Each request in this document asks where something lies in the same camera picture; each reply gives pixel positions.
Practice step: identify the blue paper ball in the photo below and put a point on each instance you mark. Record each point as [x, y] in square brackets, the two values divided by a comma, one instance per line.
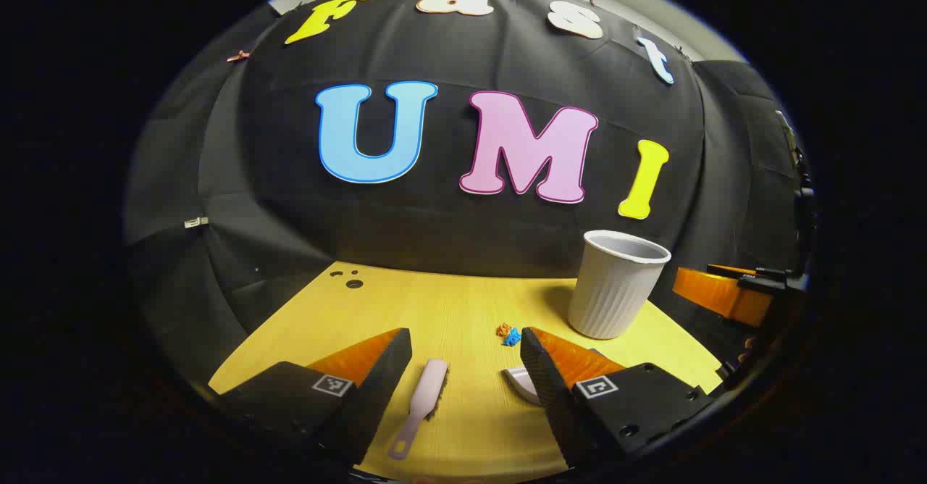
[513, 338]

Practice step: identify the white ribbed garbage bin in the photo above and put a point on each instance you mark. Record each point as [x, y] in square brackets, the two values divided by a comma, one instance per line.
[615, 292]

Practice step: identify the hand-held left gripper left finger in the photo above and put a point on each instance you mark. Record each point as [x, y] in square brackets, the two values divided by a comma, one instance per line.
[382, 377]

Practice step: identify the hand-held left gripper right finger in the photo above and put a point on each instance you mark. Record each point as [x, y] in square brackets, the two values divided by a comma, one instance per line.
[540, 377]

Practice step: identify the orange paper ball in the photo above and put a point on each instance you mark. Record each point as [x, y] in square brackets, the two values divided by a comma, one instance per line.
[502, 330]

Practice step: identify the small lilac broom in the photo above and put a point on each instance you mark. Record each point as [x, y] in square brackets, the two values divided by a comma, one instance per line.
[426, 397]

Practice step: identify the lilac dustpan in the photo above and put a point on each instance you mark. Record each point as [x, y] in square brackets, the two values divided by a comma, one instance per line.
[523, 384]

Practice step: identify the white cloth clip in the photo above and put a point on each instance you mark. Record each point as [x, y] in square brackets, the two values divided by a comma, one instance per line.
[195, 222]

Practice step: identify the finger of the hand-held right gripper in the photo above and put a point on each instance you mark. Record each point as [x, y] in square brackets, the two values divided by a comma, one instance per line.
[717, 294]
[753, 274]

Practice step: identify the red cloth clip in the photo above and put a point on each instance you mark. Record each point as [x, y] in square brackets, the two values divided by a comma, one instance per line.
[237, 56]

